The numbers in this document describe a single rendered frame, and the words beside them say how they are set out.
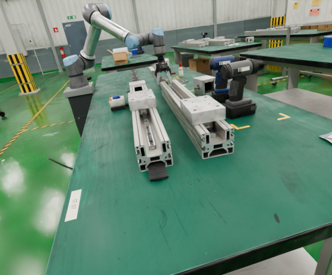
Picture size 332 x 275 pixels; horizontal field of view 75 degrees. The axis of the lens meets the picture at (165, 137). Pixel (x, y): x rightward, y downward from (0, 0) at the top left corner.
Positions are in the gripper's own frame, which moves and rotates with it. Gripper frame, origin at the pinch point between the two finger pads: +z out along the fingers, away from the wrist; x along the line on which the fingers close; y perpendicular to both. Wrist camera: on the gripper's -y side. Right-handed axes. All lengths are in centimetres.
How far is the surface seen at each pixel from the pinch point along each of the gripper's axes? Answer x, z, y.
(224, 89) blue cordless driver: -22, -4, -52
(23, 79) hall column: 332, 41, 543
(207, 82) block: -20.4, -3.8, -32.9
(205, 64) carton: -143, 43, 335
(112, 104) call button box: 34.4, -0.8, -34.3
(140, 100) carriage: 20, -9, -66
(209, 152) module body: 3, 1, -98
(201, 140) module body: 4, -3, -98
